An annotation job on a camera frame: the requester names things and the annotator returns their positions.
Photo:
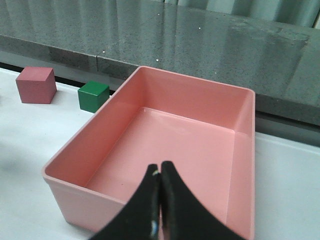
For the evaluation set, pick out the pink cube block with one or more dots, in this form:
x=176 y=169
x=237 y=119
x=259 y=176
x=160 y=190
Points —
x=36 y=85

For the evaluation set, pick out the grey pleated curtain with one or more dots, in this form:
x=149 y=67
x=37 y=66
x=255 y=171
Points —
x=305 y=13

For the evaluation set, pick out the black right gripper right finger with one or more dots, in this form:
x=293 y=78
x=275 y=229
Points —
x=183 y=216

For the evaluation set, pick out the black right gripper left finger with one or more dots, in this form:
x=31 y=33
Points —
x=139 y=219

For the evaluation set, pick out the green cube block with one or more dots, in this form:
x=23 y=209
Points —
x=92 y=96

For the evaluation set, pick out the grey stone counter ledge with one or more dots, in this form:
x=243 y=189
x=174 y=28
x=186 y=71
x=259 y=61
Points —
x=279 y=61

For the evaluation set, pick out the pink plastic bin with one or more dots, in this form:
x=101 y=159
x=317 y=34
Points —
x=206 y=128

